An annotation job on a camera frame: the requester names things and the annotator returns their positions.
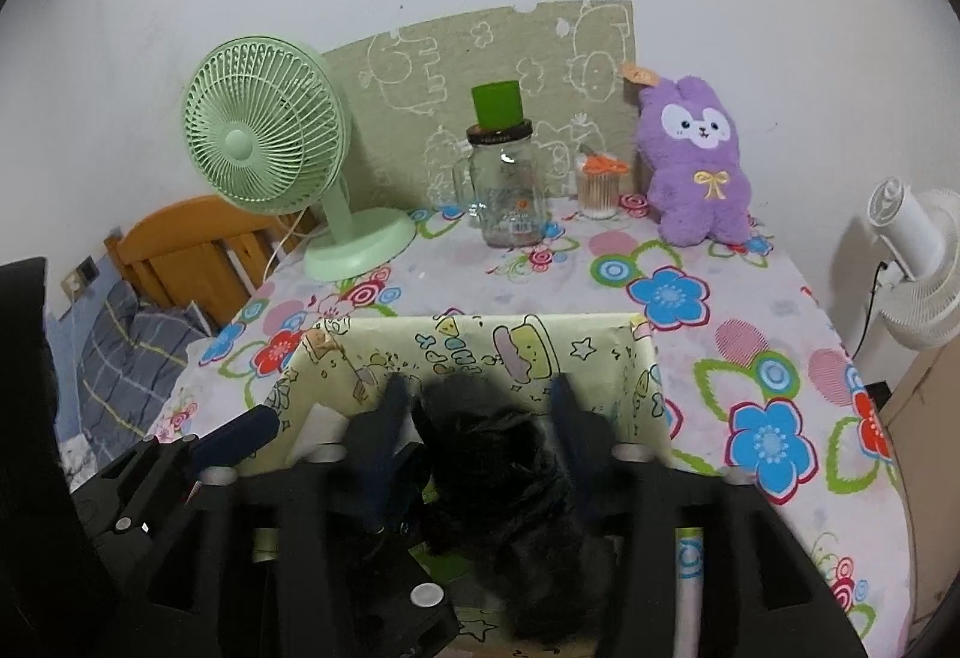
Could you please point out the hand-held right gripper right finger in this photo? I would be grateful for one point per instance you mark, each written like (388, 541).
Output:
(570, 433)

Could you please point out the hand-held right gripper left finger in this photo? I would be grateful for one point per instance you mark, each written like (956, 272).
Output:
(382, 448)

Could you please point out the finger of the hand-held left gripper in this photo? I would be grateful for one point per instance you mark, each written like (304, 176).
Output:
(420, 620)
(240, 437)

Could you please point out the white cloth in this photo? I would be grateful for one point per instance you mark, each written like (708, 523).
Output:
(326, 422)

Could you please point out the black fuzzy cloth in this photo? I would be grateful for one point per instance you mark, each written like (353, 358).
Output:
(495, 463)

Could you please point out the yellow printed fabric box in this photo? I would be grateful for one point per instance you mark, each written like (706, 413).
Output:
(487, 347)

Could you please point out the grey plaid pillow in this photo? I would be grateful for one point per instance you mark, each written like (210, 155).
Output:
(127, 358)

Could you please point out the dark cloth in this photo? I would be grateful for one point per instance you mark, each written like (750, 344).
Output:
(37, 440)

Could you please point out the blue checked bed sheet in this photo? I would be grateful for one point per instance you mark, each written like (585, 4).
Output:
(67, 395)

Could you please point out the floral tablecloth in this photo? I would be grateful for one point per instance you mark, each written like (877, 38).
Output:
(712, 328)

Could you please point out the wooden bed headboard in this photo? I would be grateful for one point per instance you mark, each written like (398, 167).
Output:
(180, 245)

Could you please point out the cotton swab container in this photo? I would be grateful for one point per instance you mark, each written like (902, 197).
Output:
(600, 189)

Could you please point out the glass mug jar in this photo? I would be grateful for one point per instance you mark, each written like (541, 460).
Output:
(510, 193)

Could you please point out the purple plush bunny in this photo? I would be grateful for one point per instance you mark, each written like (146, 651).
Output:
(697, 178)

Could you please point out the green desk fan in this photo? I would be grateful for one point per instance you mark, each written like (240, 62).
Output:
(255, 133)

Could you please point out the green plastic cup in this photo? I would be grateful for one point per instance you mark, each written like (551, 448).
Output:
(496, 103)

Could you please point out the beige wooden panel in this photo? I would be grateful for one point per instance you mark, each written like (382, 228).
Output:
(930, 463)

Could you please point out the green printed cardboard panel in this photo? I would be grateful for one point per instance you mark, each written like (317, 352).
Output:
(487, 51)

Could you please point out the white standing fan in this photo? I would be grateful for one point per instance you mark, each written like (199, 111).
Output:
(922, 253)

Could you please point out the wall socket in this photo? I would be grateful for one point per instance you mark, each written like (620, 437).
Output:
(79, 275)

